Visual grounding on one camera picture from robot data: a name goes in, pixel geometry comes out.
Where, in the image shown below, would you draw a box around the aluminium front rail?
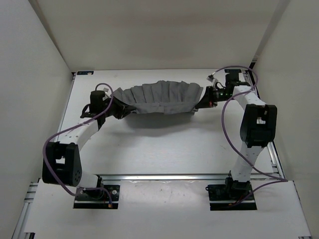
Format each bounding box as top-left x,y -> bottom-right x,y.
101,174 -> 228,181

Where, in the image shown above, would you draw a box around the left blue label sticker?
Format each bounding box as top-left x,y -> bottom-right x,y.
77,71 -> 94,75

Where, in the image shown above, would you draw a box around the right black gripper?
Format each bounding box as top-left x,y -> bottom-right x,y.
195,86 -> 234,109

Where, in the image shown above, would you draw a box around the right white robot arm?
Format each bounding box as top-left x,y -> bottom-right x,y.
196,71 -> 277,199

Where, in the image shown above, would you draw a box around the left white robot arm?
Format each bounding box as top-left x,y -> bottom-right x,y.
42,90 -> 136,199

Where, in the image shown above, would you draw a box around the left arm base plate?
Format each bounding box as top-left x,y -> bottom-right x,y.
73,184 -> 121,210

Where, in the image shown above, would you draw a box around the right blue label sticker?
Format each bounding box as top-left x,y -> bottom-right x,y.
224,69 -> 242,74

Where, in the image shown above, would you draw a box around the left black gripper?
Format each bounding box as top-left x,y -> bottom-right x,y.
101,96 -> 135,120

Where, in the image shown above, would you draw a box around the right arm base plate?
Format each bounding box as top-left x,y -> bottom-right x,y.
205,176 -> 257,211

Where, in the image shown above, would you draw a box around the grey pleated skirt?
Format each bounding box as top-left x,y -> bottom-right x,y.
113,80 -> 203,115

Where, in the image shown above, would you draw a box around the right aluminium side rail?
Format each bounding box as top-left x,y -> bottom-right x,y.
243,70 -> 285,180

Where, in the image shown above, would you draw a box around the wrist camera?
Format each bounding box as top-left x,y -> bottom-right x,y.
206,74 -> 217,87
102,87 -> 111,101

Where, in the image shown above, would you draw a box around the left aluminium frame rail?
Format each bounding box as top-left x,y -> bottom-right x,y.
9,109 -> 63,239

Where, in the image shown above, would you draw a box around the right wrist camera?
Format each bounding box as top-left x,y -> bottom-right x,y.
206,74 -> 217,87

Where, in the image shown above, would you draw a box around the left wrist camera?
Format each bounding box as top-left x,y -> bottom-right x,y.
102,87 -> 111,101

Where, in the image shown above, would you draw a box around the blue label sticker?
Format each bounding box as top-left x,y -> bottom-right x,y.
224,69 -> 242,74
77,71 -> 94,75

